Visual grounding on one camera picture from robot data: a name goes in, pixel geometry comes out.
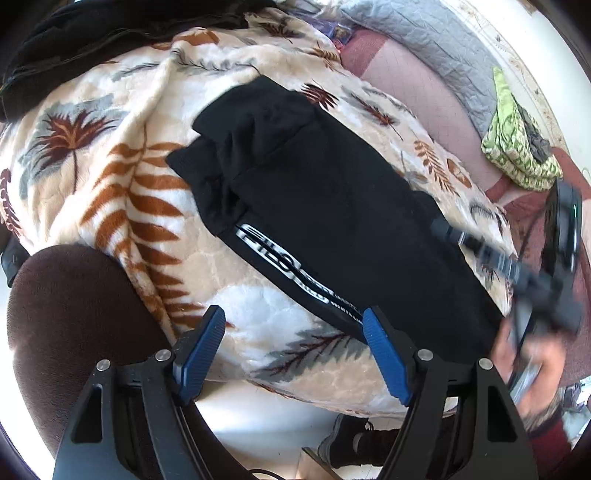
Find black track pants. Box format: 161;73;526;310
167;77;502;363

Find maroon sleeve forearm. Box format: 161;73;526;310
529;408;572;479

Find person's right hand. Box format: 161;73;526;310
490;319;566;432

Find green patterned cloth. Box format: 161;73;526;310
481;67;563;192

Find leaf-patterned fleece blanket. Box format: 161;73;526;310
1;8;515;416

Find pink bed sheet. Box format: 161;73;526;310
338;27;591;384

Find grey quilted blanket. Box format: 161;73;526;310
341;0;500;136

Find black clothes pile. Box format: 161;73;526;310
1;1;276;122

